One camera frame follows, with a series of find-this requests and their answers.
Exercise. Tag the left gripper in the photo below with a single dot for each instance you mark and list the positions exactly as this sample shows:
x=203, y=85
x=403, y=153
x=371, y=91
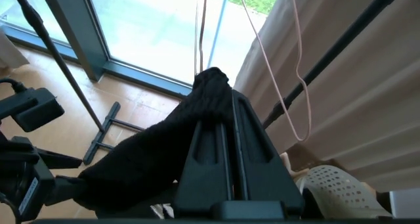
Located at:
x=23, y=171

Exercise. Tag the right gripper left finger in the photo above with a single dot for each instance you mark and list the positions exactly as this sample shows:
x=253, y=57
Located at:
x=203, y=171

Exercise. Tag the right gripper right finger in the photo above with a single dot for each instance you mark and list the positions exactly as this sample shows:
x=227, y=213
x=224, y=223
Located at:
x=262, y=171

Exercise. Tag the black shorts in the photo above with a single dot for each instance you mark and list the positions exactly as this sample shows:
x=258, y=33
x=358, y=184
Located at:
x=147, y=158

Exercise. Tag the white laundry basket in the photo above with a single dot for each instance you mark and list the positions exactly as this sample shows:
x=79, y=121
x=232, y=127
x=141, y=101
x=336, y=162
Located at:
x=334, y=188

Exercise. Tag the black clothes rack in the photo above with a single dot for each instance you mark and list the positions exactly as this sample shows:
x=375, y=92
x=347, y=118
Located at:
x=34, y=18

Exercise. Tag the beige curtain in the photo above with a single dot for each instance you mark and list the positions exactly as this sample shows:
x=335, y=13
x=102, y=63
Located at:
x=361, y=86
x=10, y=53

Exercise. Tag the window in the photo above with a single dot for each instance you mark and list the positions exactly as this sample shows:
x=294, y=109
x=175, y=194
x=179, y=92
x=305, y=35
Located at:
x=147, y=27

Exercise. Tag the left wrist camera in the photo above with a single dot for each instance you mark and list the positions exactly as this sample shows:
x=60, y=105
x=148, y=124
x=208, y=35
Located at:
x=36, y=109

